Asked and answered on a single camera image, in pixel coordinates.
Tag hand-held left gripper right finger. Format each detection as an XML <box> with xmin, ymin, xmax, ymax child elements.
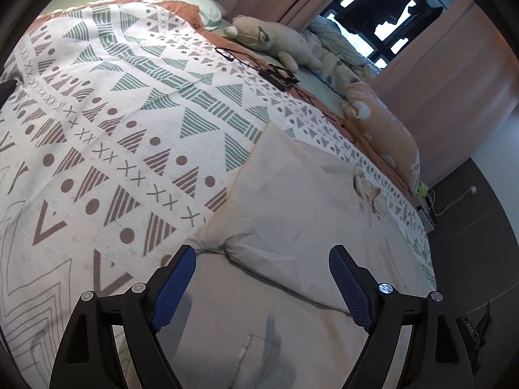
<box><xmin>328</xmin><ymin>245</ymin><xmax>475</xmax><ymax>389</ymax></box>

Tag white bedside table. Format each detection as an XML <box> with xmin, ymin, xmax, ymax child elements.
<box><xmin>416</xmin><ymin>194</ymin><xmax>439</xmax><ymax>231</ymax></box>

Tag black power strip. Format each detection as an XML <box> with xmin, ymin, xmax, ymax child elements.
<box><xmin>457</xmin><ymin>307</ymin><xmax>493</xmax><ymax>350</ymax></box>

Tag black cloth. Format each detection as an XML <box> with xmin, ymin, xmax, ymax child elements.
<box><xmin>0</xmin><ymin>80</ymin><xmax>17</xmax><ymax>106</ymax></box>

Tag orange printed pillow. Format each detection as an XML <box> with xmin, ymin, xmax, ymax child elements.
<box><xmin>341</xmin><ymin>81</ymin><xmax>422</xmax><ymax>195</ymax></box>

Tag light green bed sheet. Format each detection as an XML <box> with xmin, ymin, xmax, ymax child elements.
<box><xmin>259</xmin><ymin>54</ymin><xmax>349</xmax><ymax>118</ymax></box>

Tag light green pillow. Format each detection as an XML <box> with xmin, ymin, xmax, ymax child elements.
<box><xmin>138</xmin><ymin>0</ymin><xmax>223</xmax><ymax>31</ymax></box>

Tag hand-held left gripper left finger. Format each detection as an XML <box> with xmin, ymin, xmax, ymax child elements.
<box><xmin>49</xmin><ymin>244</ymin><xmax>198</xmax><ymax>389</ymax></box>

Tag dark hanging clothes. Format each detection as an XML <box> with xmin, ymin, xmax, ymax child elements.
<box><xmin>336</xmin><ymin>0</ymin><xmax>418</xmax><ymax>41</ymax></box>

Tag black cable with device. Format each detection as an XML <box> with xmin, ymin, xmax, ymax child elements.
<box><xmin>213</xmin><ymin>48</ymin><xmax>357</xmax><ymax>142</ymax></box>

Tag white charger cable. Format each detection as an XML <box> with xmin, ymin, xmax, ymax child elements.
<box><xmin>430</xmin><ymin>192</ymin><xmax>473</xmax><ymax>216</ymax></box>

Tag crumpled light blue quilt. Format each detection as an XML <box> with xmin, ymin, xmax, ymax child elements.
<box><xmin>304</xmin><ymin>15</ymin><xmax>378</xmax><ymax>90</ymax></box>

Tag beige drawstring pants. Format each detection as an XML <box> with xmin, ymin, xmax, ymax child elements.
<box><xmin>158</xmin><ymin>124</ymin><xmax>436</xmax><ymax>389</ymax></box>

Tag beige plush toy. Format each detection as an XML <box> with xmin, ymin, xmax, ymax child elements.
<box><xmin>225</xmin><ymin>15</ymin><xmax>323</xmax><ymax>69</ymax></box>

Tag patterned white blanket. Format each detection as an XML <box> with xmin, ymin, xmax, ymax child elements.
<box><xmin>0</xmin><ymin>0</ymin><xmax>436</xmax><ymax>389</ymax></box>

